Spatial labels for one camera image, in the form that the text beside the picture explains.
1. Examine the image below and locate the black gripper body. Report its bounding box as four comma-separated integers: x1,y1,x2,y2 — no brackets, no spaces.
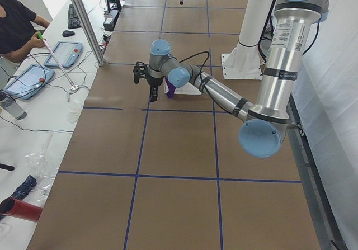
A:
147,74,163,91

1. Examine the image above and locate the purple microfiber towel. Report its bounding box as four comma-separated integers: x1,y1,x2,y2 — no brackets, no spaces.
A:
165,78,176,98

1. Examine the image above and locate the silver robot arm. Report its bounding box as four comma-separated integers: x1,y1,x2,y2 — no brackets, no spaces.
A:
134,0,329,158

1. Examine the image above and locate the white wooden towel rack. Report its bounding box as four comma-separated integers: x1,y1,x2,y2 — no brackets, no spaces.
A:
174,83,202,95

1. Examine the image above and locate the person's hand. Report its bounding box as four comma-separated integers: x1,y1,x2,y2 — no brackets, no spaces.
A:
29,35,45,48

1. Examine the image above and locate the black box with label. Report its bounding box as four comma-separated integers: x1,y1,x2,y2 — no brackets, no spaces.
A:
103,10,120,31

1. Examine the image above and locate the upper blue teach pendant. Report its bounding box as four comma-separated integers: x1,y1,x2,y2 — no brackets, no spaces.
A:
52,41,83,69

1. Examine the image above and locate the blue teach pendant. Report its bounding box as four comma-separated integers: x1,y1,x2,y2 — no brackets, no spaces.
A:
52,41,83,69
4,64,55,100

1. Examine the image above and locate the black computer mouse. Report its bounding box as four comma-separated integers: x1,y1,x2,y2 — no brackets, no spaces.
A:
62,30,76,37

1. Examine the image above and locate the black keyboard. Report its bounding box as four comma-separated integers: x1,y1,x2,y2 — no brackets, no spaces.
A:
68,4,81,29

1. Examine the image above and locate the lower blue teach pendant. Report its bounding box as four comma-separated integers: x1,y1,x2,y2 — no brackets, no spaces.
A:
4,64,55,100

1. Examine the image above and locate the clear crumpled plastic wrap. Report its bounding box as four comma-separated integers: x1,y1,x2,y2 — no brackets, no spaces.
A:
25,133,58,207

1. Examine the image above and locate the person in black shirt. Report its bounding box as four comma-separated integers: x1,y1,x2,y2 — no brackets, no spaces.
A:
1,0,50,63

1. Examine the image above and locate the red cylinder bottle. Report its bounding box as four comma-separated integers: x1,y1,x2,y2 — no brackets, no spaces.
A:
1,197,43,222

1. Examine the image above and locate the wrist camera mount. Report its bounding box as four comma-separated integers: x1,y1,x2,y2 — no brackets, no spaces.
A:
133,61,148,84

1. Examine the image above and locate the pink rod green handle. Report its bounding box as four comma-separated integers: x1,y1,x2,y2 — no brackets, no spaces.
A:
37,32,79,93

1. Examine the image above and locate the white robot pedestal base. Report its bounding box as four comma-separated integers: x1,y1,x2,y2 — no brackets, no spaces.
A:
222,0,272,79

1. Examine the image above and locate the aluminium frame post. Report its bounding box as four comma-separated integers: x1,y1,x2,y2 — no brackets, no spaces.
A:
71,0,105,67

